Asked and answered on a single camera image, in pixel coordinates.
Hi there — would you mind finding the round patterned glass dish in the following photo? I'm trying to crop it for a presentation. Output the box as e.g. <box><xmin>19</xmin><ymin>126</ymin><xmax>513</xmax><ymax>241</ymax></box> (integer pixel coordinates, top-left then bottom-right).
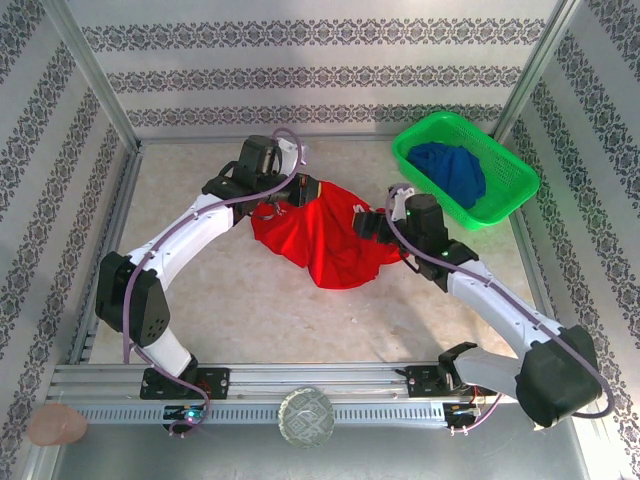
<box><xmin>278</xmin><ymin>385</ymin><xmax>335</xmax><ymax>450</ymax></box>

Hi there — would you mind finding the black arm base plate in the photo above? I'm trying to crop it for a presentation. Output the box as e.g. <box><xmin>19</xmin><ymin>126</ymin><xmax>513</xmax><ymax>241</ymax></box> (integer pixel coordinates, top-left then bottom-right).
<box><xmin>139</xmin><ymin>366</ymin><xmax>231</xmax><ymax>401</ymax></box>
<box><xmin>397</xmin><ymin>364</ymin><xmax>497</xmax><ymax>400</ymax></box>

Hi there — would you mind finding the slotted grey cable duct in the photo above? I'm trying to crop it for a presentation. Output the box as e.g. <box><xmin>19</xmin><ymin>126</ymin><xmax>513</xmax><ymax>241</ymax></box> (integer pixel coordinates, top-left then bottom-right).
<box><xmin>74</xmin><ymin>402</ymin><xmax>449</xmax><ymax>426</ymax></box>

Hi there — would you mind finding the blue garment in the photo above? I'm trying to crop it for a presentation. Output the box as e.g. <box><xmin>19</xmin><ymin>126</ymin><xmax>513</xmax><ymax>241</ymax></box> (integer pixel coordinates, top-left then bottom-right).
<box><xmin>407</xmin><ymin>142</ymin><xmax>488</xmax><ymax>210</ymax></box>

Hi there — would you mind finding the aluminium mounting rail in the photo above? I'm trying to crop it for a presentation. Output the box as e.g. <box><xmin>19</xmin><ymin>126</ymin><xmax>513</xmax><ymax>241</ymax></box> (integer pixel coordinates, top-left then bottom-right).
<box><xmin>47</xmin><ymin>360</ymin><xmax>594</xmax><ymax>401</ymax></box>

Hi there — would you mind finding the red t-shirt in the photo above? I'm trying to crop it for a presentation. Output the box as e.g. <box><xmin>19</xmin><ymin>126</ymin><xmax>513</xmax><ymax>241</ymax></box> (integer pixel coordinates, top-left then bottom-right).
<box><xmin>249</xmin><ymin>179</ymin><xmax>409</xmax><ymax>291</ymax></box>

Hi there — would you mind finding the aluminium frame post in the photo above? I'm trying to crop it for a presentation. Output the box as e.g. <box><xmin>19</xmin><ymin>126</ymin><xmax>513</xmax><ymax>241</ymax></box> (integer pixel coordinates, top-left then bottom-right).
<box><xmin>42</xmin><ymin>0</ymin><xmax>144</xmax><ymax>151</ymax></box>
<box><xmin>492</xmin><ymin>0</ymin><xmax>589</xmax><ymax>149</ymax></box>

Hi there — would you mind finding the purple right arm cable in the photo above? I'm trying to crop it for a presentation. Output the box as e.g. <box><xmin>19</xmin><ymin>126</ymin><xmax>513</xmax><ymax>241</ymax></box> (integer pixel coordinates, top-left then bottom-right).
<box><xmin>384</xmin><ymin>182</ymin><xmax>614</xmax><ymax>436</ymax></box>

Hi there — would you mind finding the small circuit board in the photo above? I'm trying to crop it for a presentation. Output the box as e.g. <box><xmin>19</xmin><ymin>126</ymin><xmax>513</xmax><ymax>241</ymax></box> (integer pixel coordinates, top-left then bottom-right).
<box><xmin>163</xmin><ymin>404</ymin><xmax>206</xmax><ymax>421</ymax></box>
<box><xmin>446</xmin><ymin>402</ymin><xmax>484</xmax><ymax>419</ymax></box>

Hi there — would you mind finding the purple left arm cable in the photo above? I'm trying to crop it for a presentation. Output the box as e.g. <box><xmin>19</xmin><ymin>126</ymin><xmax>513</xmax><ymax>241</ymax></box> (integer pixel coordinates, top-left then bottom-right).
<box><xmin>122</xmin><ymin>127</ymin><xmax>307</xmax><ymax>439</ymax></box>

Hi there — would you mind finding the aluminium side rail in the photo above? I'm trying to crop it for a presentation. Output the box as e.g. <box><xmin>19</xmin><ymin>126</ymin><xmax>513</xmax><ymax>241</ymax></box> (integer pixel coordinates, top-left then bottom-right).
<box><xmin>487</xmin><ymin>139</ymin><xmax>584</xmax><ymax>361</ymax></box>
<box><xmin>67</xmin><ymin>144</ymin><xmax>146</xmax><ymax>366</ymax></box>

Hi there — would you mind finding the aluminium frame crossbar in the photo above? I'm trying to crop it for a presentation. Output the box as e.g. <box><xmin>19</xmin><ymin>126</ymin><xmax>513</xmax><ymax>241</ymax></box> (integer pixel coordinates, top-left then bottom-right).
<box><xmin>134</xmin><ymin>130</ymin><xmax>496</xmax><ymax>147</ymax></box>

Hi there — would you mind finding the green plastic basket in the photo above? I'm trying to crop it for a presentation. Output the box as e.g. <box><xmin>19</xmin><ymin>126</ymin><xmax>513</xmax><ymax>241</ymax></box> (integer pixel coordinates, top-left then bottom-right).
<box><xmin>391</xmin><ymin>110</ymin><xmax>541</xmax><ymax>231</ymax></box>

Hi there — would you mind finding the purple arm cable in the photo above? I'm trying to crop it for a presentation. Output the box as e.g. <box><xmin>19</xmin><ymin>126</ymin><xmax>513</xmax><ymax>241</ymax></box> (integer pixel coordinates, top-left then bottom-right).
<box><xmin>122</xmin><ymin>127</ymin><xmax>307</xmax><ymax>439</ymax></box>
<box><xmin>384</xmin><ymin>182</ymin><xmax>614</xmax><ymax>436</ymax></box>

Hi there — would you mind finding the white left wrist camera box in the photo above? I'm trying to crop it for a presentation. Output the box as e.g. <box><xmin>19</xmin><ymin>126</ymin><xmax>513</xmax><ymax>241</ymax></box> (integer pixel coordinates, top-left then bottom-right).
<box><xmin>276</xmin><ymin>138</ymin><xmax>312</xmax><ymax>167</ymax></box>

